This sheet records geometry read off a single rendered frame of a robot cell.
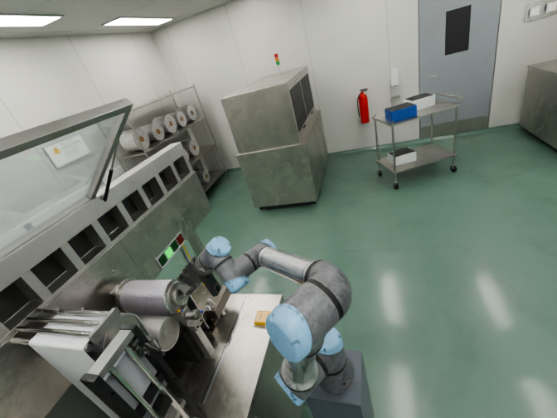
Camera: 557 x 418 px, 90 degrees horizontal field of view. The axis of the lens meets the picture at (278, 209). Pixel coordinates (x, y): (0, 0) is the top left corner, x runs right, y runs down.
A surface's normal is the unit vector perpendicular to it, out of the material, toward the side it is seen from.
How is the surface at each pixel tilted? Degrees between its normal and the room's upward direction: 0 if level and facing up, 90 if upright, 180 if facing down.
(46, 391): 90
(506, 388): 0
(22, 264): 90
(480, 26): 90
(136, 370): 90
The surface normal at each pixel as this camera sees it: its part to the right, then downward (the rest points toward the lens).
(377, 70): -0.23, 0.54
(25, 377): 0.94, -0.09
